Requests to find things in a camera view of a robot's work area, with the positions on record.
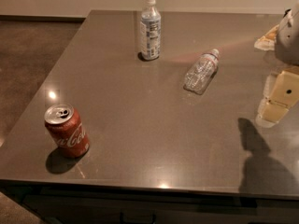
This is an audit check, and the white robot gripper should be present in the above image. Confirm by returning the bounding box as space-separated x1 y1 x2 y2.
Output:
254 3 299 128

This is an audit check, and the blue labelled plastic bottle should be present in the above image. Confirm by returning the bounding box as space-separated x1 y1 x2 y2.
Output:
140 0 162 61

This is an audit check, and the clear plastic bottle lying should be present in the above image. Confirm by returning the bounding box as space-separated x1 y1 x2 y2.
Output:
183 49 220 95

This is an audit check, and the red Coca-Cola can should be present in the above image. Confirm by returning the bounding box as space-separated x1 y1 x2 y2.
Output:
44 104 90 158

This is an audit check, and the black drawer handle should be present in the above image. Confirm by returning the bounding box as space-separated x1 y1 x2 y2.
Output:
120 213 157 224

